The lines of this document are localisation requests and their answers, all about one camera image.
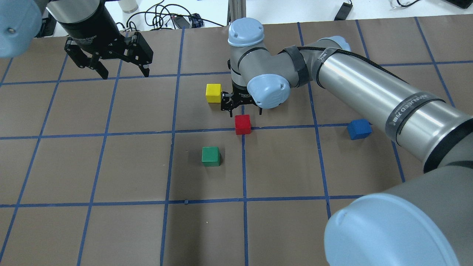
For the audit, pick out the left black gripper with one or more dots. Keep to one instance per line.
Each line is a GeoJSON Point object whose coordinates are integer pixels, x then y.
{"type": "Point", "coordinates": [89, 30]}

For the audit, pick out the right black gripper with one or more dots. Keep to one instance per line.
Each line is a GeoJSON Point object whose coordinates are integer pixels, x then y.
{"type": "Point", "coordinates": [240, 97]}

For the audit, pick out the red wooden block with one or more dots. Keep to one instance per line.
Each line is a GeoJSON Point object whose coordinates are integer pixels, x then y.
{"type": "Point", "coordinates": [242, 124]}

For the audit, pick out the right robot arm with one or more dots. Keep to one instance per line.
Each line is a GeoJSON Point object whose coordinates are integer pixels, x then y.
{"type": "Point", "coordinates": [426, 221]}

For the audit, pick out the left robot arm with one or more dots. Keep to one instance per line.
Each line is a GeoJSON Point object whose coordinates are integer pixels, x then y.
{"type": "Point", "coordinates": [21, 20]}

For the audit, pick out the yellow wooden block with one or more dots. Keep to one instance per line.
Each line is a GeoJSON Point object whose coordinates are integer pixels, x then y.
{"type": "Point", "coordinates": [213, 93]}

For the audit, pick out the green wooden block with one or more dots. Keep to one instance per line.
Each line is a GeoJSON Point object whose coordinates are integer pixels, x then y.
{"type": "Point", "coordinates": [210, 156]}

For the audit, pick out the blue wooden block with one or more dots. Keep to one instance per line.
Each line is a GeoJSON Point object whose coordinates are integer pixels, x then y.
{"type": "Point", "coordinates": [359, 129]}

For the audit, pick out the white cylinder bottle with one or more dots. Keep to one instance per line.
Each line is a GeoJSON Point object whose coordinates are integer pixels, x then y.
{"type": "Point", "coordinates": [128, 6]}

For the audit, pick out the black power adapter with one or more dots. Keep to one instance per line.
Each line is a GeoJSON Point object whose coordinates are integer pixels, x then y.
{"type": "Point", "coordinates": [343, 11]}

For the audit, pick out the aluminium frame post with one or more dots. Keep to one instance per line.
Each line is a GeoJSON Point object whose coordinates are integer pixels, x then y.
{"type": "Point", "coordinates": [236, 10]}

